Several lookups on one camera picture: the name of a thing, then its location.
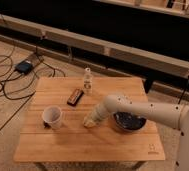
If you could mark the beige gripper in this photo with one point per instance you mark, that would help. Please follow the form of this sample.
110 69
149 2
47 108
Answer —
95 116

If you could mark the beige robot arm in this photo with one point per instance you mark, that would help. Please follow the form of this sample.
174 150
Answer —
172 115

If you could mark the dark chocolate bar box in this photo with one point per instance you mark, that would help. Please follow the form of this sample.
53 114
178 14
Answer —
75 97

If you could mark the black bowl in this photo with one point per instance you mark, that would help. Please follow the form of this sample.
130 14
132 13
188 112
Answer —
128 122

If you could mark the small clear bottle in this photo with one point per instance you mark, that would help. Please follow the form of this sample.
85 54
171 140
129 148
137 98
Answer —
87 81

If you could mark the white paper cup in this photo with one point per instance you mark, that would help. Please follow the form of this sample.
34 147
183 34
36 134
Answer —
52 115

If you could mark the wooden table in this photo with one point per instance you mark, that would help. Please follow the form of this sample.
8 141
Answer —
72 142

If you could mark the blue black power box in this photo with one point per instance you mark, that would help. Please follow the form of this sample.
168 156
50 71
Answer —
24 67

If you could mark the long wooden beam frame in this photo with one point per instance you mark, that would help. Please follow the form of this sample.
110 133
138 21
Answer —
170 73

